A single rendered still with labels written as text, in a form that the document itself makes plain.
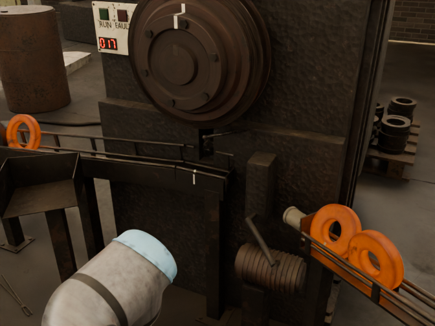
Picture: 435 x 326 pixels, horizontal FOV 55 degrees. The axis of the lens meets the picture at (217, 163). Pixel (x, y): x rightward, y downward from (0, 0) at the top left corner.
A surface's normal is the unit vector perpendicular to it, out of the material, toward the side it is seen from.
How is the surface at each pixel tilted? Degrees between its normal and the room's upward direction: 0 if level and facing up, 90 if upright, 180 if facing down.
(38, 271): 1
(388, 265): 90
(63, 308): 22
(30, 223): 0
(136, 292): 66
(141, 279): 56
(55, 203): 5
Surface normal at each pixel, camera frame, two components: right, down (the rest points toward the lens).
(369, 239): -0.88, 0.23
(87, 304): 0.29, -0.74
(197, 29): -0.41, 0.43
